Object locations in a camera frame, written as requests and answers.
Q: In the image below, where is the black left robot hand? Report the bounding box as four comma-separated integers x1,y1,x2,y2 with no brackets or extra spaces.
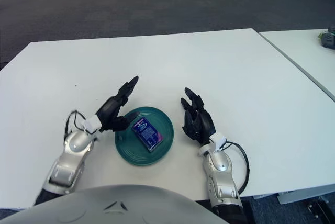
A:
95,75,139,132

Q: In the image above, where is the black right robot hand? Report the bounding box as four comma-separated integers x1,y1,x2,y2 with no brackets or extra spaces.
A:
180,87,217,146

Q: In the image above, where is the blue gum pack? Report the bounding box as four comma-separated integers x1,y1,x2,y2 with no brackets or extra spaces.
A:
131,117,164,153

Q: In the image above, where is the round green plate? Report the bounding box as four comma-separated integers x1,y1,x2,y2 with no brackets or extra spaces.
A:
114,106,175,167

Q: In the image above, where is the grey robot torso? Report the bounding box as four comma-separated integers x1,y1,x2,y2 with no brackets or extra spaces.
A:
0,184,231,224

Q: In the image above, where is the black wheeled base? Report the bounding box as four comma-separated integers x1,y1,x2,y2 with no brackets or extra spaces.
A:
306,197,330,219

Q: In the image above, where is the grey green device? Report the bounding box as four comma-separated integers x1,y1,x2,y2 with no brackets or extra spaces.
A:
318,26,335,49

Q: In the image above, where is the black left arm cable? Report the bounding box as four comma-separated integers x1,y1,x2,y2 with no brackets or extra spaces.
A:
64,110,88,136

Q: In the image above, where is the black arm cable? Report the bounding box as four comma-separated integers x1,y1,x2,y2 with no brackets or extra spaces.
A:
225,142,250,193
64,110,88,136

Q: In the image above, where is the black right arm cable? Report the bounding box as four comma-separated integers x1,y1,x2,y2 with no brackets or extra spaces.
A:
225,142,250,193

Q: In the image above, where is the grey table frame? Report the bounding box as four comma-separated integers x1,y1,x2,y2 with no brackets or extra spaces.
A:
252,188,335,205

